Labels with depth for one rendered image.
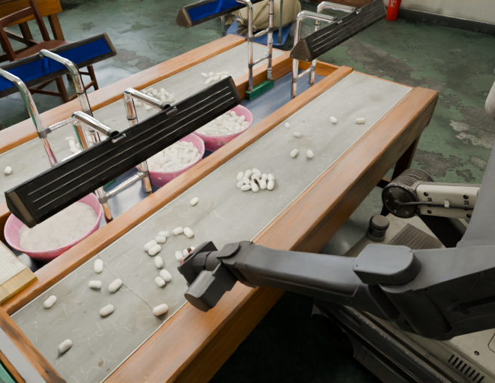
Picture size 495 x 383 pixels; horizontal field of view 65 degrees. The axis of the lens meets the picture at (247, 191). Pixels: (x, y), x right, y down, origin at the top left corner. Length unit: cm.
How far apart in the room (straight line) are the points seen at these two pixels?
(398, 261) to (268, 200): 84
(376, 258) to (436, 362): 102
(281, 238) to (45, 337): 62
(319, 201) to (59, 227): 78
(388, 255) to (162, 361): 59
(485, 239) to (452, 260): 4
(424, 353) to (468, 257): 104
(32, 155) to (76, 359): 86
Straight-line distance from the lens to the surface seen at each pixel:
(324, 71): 218
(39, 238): 128
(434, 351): 144
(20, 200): 81
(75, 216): 129
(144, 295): 103
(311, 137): 153
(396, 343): 146
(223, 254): 75
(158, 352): 91
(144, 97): 101
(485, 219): 47
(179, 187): 126
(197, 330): 92
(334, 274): 52
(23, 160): 161
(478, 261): 41
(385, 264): 43
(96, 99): 185
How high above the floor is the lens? 156
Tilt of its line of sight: 41 degrees down
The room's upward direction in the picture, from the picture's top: straight up
